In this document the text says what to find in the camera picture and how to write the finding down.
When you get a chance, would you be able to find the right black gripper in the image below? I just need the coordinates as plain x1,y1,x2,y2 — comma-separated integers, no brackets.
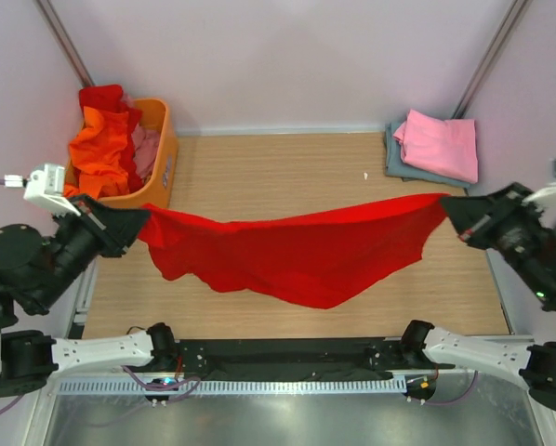
434,179,556,304

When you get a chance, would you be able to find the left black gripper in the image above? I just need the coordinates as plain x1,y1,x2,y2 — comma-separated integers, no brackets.
33,192,155,311

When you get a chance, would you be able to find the red t-shirt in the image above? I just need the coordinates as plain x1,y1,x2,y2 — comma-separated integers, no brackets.
139,193,446,309

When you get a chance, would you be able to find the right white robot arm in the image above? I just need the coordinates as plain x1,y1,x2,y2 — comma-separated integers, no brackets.
399,182,556,412

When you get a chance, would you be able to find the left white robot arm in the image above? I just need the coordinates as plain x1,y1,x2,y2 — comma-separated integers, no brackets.
0,195,179,399

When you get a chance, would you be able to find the folded pink t-shirt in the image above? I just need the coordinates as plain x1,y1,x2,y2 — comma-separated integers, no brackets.
393,110,479,184

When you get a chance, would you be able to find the orange t-shirt in basket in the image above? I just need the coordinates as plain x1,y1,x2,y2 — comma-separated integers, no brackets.
64,107,129,199

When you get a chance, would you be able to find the folded grey-blue t-shirt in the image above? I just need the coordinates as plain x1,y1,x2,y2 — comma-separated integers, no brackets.
384,122,470,189

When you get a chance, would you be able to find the dusty pink shirt in basket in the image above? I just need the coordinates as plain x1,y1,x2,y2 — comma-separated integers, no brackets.
121,92,163,186

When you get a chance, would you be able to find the orange plastic laundry basket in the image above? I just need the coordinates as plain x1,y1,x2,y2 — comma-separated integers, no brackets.
60,97,181,209

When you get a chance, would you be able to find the dark red shirt in basket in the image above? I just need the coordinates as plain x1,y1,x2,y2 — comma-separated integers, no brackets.
78,84,144,192

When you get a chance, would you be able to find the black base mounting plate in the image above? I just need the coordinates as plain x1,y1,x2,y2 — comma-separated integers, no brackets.
179,337,454,383

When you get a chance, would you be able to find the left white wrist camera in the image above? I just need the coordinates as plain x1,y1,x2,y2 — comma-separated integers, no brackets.
3,163,80,217

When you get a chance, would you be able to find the right aluminium frame post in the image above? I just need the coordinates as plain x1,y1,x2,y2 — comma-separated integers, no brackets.
451,0,533,119

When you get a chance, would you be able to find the aluminium frame post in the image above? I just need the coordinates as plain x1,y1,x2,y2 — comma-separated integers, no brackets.
451,0,533,119
34,0,94,87

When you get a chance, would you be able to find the white slotted cable duct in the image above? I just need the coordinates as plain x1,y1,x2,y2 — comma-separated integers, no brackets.
58,375,407,397

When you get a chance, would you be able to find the left aluminium frame post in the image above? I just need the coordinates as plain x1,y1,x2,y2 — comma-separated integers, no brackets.
34,0,94,87

